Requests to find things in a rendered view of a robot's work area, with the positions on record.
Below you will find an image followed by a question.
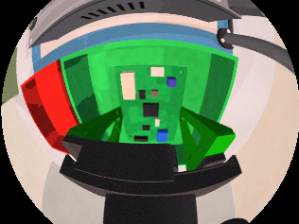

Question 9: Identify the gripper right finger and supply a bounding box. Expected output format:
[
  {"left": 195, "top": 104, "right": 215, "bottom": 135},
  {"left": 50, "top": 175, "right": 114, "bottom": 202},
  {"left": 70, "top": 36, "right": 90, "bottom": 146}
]
[{"left": 179, "top": 106, "right": 236, "bottom": 171}]

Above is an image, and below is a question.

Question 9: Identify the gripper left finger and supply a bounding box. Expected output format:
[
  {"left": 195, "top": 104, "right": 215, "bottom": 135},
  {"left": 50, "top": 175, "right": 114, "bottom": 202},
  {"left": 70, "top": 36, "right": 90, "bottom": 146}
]
[{"left": 66, "top": 106, "right": 123, "bottom": 143}]

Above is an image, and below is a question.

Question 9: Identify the red bin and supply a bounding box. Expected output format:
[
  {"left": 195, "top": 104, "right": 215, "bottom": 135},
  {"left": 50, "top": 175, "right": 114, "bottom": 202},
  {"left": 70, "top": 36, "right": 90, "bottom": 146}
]
[{"left": 21, "top": 59, "right": 80, "bottom": 155}]

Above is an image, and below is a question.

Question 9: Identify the green bin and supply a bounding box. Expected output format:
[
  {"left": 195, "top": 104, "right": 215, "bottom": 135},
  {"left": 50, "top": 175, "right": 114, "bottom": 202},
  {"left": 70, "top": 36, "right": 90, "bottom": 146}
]
[{"left": 61, "top": 39, "right": 238, "bottom": 166}]

